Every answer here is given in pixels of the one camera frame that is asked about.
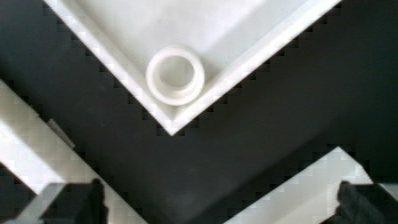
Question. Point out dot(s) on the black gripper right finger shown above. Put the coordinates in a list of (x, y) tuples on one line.
[(366, 205)]

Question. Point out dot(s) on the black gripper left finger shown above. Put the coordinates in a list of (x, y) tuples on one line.
[(78, 207)]

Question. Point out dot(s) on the white square tabletop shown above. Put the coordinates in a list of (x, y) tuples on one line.
[(181, 46)]

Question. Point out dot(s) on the white obstacle fence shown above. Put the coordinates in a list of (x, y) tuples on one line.
[(44, 163)]

